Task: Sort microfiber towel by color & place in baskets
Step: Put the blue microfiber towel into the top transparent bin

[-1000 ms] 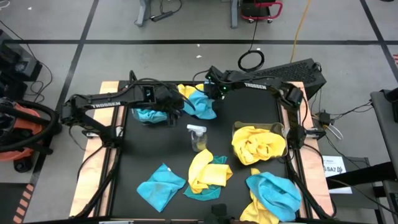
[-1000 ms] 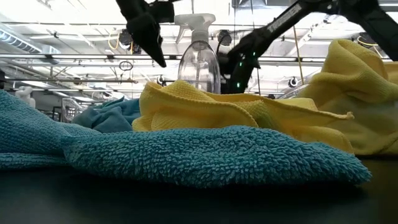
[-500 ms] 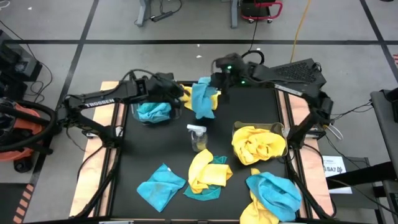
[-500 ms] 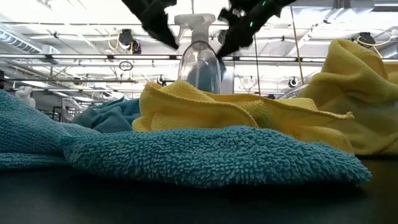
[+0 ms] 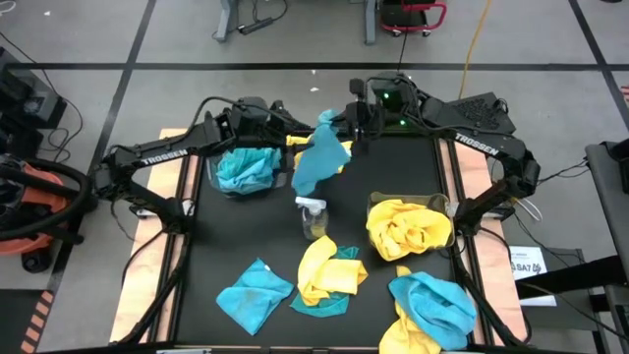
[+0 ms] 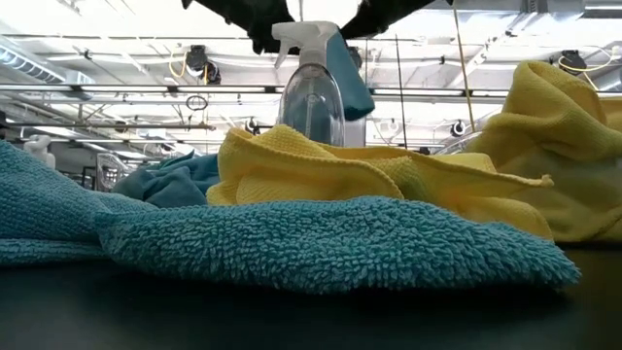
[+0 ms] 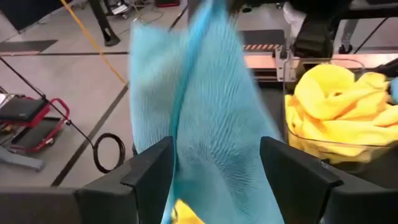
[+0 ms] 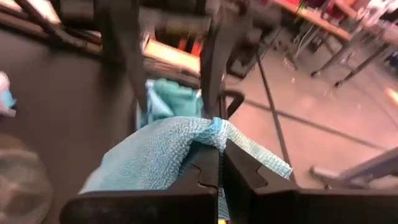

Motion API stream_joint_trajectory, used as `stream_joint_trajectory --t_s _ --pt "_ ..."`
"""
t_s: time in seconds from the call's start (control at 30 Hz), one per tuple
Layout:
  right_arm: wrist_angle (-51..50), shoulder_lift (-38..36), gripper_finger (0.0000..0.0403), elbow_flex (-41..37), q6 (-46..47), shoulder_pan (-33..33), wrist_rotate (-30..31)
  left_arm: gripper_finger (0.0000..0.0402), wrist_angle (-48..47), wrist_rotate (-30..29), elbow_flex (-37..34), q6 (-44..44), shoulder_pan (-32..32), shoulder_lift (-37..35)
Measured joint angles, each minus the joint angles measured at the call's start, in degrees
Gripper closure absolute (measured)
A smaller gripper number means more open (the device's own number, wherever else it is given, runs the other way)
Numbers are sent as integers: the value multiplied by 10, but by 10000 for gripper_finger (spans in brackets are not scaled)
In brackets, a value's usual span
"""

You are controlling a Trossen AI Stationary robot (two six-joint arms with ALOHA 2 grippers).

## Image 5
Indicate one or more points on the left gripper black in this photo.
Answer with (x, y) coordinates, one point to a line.
(282, 123)

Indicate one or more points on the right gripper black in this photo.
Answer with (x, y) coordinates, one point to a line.
(363, 118)

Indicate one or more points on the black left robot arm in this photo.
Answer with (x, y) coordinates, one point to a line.
(162, 157)

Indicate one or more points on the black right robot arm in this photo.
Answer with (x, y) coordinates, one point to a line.
(476, 145)

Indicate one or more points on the clear plastic basket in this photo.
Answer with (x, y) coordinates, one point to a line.
(280, 184)
(442, 200)

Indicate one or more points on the clear spray bottle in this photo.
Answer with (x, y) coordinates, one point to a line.
(314, 226)

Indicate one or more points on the grey desk leg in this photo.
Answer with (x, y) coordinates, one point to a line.
(227, 19)
(369, 22)

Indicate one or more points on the black power strip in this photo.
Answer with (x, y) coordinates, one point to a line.
(255, 26)

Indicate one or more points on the red framed cart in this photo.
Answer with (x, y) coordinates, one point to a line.
(408, 15)

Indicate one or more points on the white paper label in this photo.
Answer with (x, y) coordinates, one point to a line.
(528, 255)

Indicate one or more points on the black equipment box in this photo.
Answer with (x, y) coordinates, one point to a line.
(29, 105)

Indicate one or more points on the black metal stand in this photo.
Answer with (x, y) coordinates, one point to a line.
(565, 282)

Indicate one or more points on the orange shop vacuum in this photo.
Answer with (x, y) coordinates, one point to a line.
(37, 196)

